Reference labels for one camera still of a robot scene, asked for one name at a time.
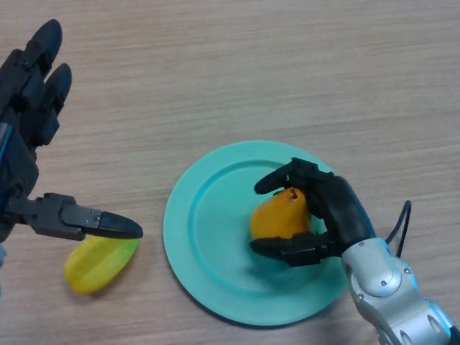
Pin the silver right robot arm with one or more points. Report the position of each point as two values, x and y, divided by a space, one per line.
381 276

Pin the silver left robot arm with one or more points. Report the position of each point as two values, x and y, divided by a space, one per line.
1 266

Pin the yellow green starfruit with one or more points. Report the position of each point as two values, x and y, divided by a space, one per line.
95 266

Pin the green round plate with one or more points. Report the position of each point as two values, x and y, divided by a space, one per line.
215 233

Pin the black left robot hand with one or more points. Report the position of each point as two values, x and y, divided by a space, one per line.
21 125

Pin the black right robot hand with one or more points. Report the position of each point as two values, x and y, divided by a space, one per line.
341 208

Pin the yellow orange pear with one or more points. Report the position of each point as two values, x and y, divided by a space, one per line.
280 215

